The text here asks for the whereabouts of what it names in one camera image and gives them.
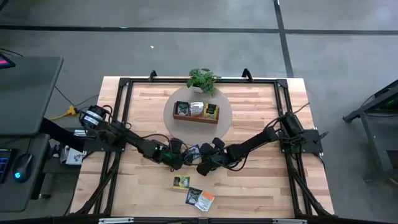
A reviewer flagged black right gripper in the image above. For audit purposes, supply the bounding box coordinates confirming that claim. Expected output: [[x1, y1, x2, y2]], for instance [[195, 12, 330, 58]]
[[196, 138, 233, 177]]

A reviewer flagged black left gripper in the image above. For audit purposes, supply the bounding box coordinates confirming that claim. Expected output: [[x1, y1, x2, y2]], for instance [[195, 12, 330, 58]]
[[167, 138, 196, 171]]

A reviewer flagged blackcurrant tea packet dark blue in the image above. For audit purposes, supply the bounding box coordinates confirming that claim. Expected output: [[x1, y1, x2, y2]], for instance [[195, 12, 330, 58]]
[[175, 101, 190, 116], [185, 186, 203, 206], [187, 144, 202, 160]]

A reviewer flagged lemon lime tea packet green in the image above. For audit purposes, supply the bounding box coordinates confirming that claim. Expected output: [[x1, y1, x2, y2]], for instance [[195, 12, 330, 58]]
[[203, 103, 220, 121], [173, 175, 191, 190]]

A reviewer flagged wooden tea organizer box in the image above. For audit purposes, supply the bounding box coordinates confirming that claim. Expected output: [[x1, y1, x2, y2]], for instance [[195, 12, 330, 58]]
[[172, 100, 220, 125]]

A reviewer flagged round grey placemat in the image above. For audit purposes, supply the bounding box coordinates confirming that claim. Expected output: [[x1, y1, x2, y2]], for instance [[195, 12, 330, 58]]
[[163, 85, 233, 147]]

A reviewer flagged potted plant white pot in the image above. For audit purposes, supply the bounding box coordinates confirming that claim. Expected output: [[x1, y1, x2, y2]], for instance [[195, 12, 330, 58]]
[[185, 68, 222, 96]]

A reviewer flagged white cardboard box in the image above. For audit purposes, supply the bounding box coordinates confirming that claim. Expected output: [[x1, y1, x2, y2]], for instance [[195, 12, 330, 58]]
[[58, 146, 85, 166]]

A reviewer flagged black clamp lever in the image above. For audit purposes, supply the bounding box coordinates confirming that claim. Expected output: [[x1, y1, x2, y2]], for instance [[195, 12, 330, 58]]
[[313, 130, 330, 145]]

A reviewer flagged yellow power plug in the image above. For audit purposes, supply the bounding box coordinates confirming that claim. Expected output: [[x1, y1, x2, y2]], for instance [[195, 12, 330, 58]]
[[48, 105, 78, 121]]

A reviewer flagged black computer mouse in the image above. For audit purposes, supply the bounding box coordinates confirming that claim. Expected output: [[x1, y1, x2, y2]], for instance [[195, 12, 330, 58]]
[[12, 153, 34, 184]]

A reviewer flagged grey side desk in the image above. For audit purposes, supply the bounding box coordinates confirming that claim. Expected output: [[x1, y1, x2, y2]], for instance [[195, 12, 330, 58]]
[[0, 55, 65, 214]]

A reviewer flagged black metal stand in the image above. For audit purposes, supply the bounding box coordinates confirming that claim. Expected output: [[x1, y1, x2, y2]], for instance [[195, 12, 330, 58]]
[[343, 79, 398, 182]]

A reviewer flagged backlit black keyboard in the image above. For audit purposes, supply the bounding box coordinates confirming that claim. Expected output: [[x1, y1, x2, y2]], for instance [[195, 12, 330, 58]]
[[0, 148, 14, 184]]

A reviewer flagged pink lit screen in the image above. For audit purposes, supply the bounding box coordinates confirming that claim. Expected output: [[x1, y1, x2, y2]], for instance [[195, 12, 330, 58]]
[[0, 53, 16, 70]]

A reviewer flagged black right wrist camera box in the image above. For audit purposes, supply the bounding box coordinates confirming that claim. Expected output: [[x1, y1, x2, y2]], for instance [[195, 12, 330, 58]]
[[200, 142, 216, 156]]

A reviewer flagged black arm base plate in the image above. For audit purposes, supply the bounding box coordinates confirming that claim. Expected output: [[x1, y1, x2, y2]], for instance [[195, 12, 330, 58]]
[[279, 129, 324, 156], [83, 136, 127, 153]]

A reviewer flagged silver metal bracket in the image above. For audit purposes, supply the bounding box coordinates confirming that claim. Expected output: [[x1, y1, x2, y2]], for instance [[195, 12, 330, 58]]
[[272, 218, 308, 224], [98, 217, 134, 224]]

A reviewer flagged black aluminium table frame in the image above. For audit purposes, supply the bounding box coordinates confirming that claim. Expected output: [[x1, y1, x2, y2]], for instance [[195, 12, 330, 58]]
[[70, 68, 336, 218]]

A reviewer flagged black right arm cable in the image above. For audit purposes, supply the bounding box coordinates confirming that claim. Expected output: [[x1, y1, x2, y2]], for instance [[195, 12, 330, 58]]
[[264, 102, 311, 131]]

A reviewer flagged black floor cable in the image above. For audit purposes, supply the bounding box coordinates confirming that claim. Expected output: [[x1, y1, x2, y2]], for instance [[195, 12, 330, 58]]
[[54, 85, 100, 108]]

